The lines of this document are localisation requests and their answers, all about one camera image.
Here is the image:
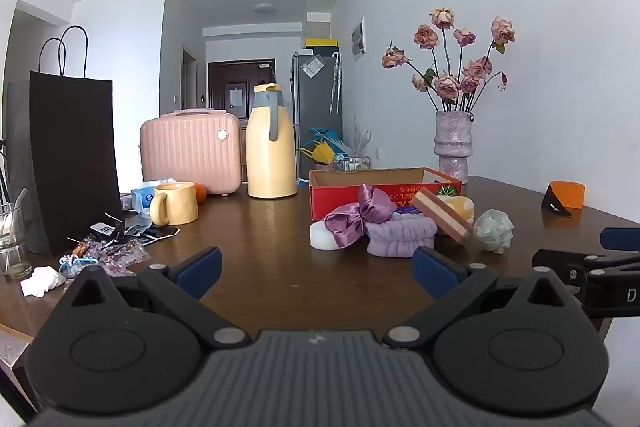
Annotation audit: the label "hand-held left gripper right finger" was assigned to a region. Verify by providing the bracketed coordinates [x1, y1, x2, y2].
[383, 245, 583, 351]

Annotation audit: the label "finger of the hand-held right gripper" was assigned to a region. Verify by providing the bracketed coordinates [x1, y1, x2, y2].
[532, 248, 640, 290]
[599, 227, 640, 253]

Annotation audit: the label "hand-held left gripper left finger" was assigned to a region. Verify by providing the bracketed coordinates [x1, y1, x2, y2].
[61, 246, 252, 351]

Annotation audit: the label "lavender terry headband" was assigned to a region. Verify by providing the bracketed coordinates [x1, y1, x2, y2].
[363, 212, 440, 257]

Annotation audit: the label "pale green bath puff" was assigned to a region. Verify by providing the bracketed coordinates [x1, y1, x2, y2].
[473, 209, 515, 254]

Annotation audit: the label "purple satin bow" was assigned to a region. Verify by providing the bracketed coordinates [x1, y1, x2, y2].
[324, 183, 399, 250]

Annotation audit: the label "red cardboard box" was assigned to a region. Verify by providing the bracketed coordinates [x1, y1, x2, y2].
[308, 167, 463, 222]

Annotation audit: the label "black white paper cards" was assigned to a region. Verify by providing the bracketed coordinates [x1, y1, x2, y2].
[90, 211, 181, 244]

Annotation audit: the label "pink cream striped sponge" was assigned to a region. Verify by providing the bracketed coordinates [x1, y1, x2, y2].
[410, 190, 474, 242]

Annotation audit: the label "yellow ceramic mug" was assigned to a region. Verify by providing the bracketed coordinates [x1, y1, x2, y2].
[149, 181, 200, 227]

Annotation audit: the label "yellow sponge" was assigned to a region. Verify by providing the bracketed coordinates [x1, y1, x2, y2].
[445, 196, 475, 223]

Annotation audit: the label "pile of snack wrappers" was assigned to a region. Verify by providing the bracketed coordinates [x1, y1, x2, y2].
[59, 233, 152, 279]

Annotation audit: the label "blue white tissue pack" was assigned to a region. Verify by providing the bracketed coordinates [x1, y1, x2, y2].
[131, 180, 176, 214]

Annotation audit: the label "pink hard suitcase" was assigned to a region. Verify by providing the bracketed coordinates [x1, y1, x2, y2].
[139, 108, 245, 196]

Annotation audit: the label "blue plastic clip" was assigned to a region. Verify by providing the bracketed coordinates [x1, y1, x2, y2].
[58, 256, 99, 276]

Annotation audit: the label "purple ceramic vase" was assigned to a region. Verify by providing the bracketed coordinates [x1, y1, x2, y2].
[434, 111, 474, 184]

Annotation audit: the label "yellow thermos jug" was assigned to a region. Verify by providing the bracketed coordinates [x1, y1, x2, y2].
[244, 83, 300, 200]

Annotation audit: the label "metal trolley rack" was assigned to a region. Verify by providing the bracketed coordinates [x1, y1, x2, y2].
[334, 154, 372, 172]

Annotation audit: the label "white feathery stems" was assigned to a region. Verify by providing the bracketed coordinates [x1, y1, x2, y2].
[349, 117, 374, 158]

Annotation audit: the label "crumpled white tissue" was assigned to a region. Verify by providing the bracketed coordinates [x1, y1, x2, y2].
[20, 265, 67, 298]

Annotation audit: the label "yellow watering can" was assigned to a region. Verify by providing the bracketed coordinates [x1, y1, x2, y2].
[300, 142, 334, 166]

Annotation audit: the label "black paper bag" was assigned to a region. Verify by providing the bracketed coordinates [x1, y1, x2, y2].
[5, 25, 124, 257]

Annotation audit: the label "blue plastic item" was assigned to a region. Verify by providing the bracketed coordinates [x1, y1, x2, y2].
[306, 127, 352, 156]

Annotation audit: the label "dark brown door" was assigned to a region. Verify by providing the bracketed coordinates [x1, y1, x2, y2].
[208, 61, 276, 121]

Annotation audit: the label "glass jar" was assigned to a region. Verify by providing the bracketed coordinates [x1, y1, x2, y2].
[0, 187, 34, 279]

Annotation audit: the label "bunch of dried roses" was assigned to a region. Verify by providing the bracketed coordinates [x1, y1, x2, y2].
[381, 8, 516, 114]

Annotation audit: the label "grey refrigerator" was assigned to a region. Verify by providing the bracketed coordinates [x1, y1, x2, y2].
[291, 51, 344, 178]

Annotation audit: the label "hanging folded umbrella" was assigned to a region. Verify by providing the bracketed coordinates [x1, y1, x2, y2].
[329, 53, 343, 114]

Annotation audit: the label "white wall panel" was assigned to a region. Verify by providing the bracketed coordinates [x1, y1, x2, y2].
[351, 17, 367, 60]

